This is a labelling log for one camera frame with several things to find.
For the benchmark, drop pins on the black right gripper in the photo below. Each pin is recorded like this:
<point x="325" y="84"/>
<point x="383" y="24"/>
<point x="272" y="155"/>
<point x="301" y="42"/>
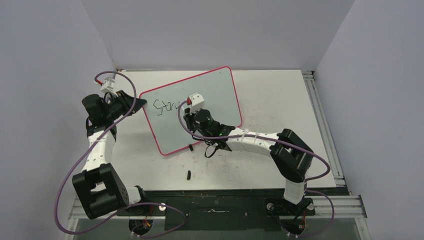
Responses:
<point x="189" y="117"/>

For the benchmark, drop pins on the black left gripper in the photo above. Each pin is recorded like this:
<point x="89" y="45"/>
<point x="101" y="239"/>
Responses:
<point x="127" y="102"/>

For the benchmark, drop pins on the pink framed whiteboard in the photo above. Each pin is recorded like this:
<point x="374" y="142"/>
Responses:
<point x="213" y="90"/>

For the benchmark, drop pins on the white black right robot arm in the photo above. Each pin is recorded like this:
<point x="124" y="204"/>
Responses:
<point x="289" y="152"/>

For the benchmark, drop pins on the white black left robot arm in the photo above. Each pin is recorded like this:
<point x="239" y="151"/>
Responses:
<point x="98" y="186"/>

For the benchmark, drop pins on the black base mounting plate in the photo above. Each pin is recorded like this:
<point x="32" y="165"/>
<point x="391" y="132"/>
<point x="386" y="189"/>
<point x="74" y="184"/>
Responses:
<point x="233" y="210"/>

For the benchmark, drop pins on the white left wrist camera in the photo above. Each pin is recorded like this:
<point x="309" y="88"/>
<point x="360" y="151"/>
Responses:
<point x="108" y="86"/>

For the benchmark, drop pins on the aluminium rail right side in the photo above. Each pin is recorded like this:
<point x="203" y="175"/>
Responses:
<point x="330" y="148"/>

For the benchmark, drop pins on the aluminium rail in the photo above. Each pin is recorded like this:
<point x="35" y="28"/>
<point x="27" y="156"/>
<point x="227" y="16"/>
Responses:
<point x="345" y="206"/>
<point x="330" y="148"/>

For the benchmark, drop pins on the aluminium front rail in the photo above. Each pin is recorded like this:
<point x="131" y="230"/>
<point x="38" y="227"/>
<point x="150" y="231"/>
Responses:
<point x="345" y="206"/>

